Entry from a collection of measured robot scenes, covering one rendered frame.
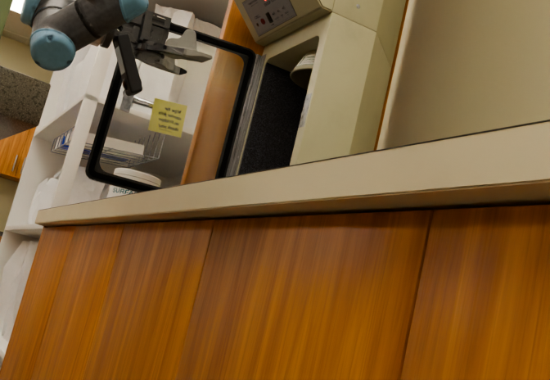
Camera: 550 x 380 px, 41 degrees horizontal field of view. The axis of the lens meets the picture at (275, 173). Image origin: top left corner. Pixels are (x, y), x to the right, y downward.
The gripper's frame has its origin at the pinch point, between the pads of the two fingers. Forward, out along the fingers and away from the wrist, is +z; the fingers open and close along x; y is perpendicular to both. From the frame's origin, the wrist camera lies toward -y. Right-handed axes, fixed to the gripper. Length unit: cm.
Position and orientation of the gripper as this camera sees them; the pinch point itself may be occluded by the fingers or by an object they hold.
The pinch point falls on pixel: (199, 69)
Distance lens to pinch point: 154.0
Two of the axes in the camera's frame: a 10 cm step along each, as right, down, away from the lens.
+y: 1.8, -9.7, 1.6
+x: -4.4, 0.7, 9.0
